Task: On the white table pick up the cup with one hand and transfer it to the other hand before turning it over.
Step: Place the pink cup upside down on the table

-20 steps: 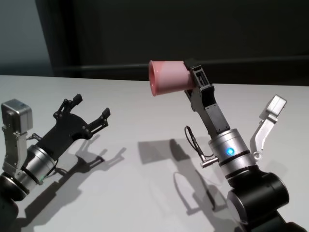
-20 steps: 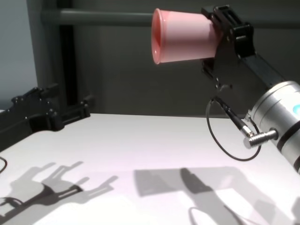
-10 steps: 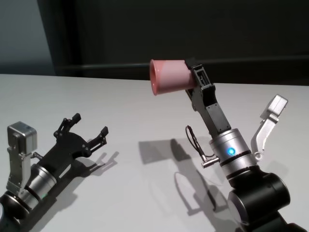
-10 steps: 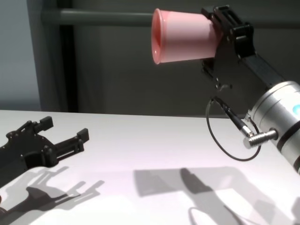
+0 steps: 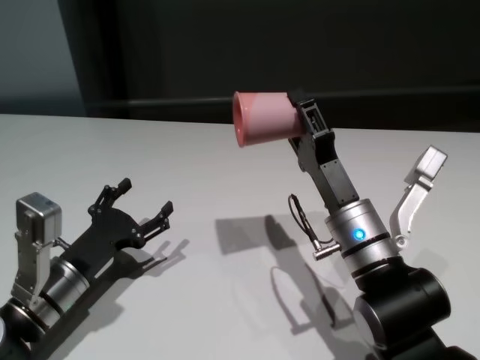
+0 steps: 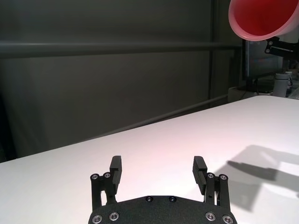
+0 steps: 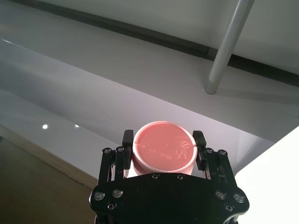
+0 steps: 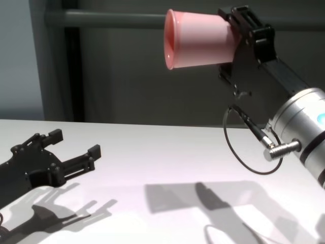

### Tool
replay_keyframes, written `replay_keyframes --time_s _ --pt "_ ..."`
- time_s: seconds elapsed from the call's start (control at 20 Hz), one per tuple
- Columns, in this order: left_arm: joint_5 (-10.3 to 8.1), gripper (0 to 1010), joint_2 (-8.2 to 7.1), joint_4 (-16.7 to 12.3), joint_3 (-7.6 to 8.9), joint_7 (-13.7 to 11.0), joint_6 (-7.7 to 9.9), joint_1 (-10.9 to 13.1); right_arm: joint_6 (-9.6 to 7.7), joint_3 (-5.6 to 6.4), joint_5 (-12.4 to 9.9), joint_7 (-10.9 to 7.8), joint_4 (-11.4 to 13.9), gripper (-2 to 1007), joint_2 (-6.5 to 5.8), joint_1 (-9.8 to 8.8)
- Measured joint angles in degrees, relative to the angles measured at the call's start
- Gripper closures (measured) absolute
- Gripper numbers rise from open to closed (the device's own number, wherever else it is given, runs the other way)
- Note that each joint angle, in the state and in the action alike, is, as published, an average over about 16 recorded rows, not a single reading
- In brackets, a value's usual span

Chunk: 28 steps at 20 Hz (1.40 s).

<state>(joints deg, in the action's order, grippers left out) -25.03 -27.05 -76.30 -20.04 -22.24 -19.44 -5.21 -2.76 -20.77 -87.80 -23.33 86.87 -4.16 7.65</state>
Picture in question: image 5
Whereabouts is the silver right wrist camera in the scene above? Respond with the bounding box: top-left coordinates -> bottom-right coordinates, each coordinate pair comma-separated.
388,145 -> 449,249

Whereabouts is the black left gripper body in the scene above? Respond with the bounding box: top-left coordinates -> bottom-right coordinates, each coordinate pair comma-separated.
61,205 -> 146,279

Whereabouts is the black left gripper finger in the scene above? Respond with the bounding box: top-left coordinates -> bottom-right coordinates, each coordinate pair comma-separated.
88,178 -> 133,217
133,201 -> 175,242

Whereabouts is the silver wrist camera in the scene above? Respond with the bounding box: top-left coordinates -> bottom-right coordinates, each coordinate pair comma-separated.
388,145 -> 449,249
10,192 -> 63,313

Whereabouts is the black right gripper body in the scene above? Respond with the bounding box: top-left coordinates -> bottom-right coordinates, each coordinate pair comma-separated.
298,129 -> 359,215

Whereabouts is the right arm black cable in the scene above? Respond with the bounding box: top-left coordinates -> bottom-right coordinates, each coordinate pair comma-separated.
287,193 -> 341,261

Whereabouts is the pink plastic cup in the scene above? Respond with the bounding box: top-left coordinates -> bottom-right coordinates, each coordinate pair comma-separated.
232,91 -> 305,148

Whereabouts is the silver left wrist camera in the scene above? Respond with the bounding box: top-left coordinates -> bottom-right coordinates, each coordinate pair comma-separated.
10,192 -> 63,313

